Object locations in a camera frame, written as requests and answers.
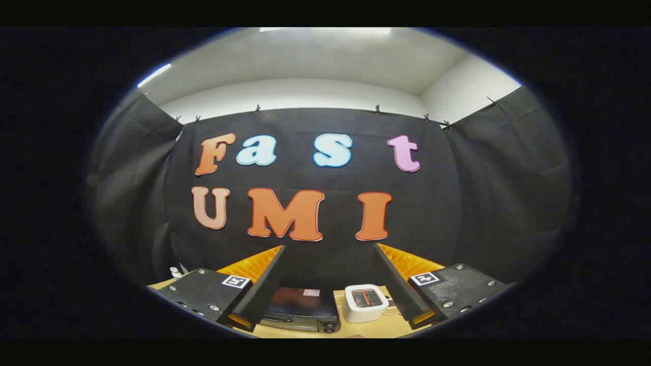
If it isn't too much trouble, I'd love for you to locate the wide ceiling light panel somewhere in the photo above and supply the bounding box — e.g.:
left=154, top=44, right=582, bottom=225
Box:
left=259, top=27, right=392, bottom=35

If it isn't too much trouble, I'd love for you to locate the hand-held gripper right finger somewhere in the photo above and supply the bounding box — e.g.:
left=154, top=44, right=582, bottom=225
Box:
left=374, top=242, right=513, bottom=331

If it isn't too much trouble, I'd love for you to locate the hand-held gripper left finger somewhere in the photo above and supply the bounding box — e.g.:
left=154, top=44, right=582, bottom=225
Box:
left=146, top=245, right=287, bottom=333

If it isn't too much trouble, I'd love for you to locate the black toaster oven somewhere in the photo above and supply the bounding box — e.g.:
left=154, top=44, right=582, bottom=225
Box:
left=260, top=286, right=340, bottom=334

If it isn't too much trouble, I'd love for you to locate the white toaster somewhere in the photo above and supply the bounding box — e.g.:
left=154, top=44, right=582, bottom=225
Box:
left=345, top=284, right=391, bottom=323

